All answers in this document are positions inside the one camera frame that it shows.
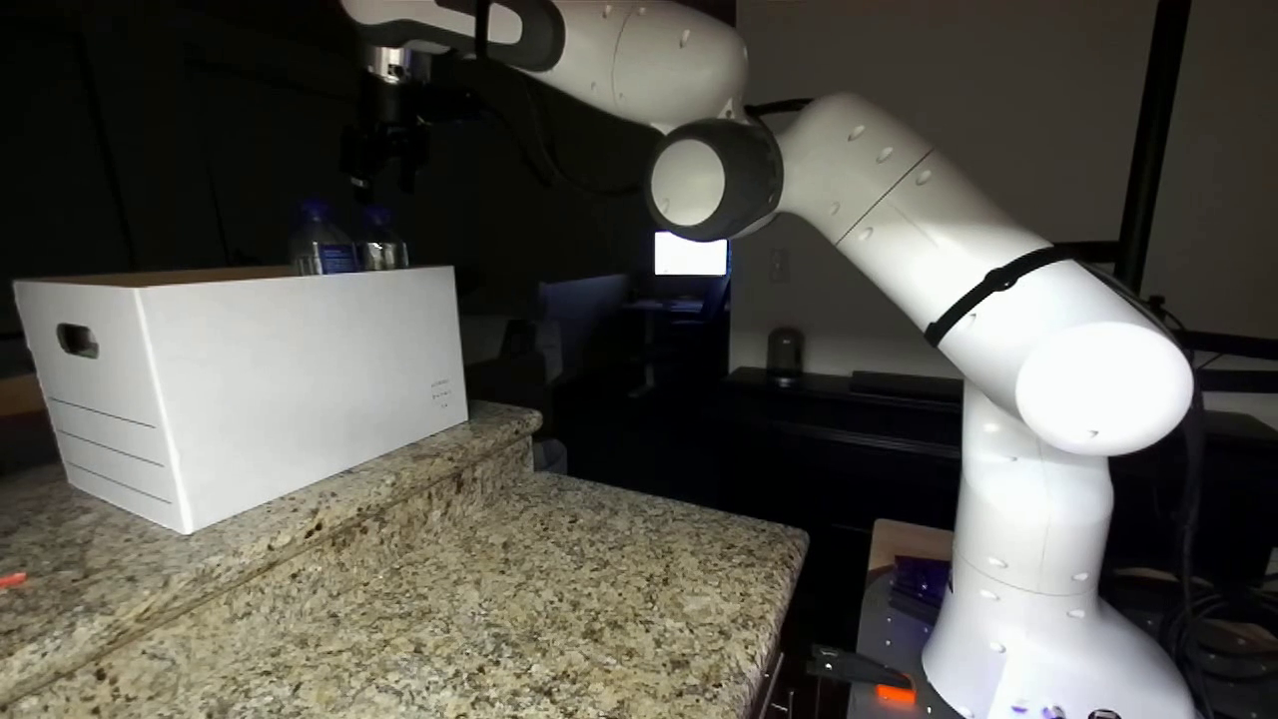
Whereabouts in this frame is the small dark speaker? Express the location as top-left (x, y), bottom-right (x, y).
top-left (767, 326), bottom-right (803, 386)

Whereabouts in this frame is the white storage box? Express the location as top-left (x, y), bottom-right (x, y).
top-left (12, 266), bottom-right (468, 534)

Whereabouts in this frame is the lit monitor screen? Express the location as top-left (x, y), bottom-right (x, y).
top-left (652, 232), bottom-right (729, 281)

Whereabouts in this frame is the clear water bottle blue cap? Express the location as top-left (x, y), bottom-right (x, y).
top-left (355, 205), bottom-right (410, 272)

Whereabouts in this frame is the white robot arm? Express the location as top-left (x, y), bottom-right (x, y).
top-left (341, 0), bottom-right (1197, 719)

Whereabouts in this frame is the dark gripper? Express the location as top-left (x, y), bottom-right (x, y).
top-left (349, 45), bottom-right (427, 198)

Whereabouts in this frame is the black vertical pole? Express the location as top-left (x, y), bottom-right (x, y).
top-left (1115, 0), bottom-right (1195, 292)

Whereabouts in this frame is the dark low cabinet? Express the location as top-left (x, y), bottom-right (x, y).
top-left (552, 362), bottom-right (1278, 591)

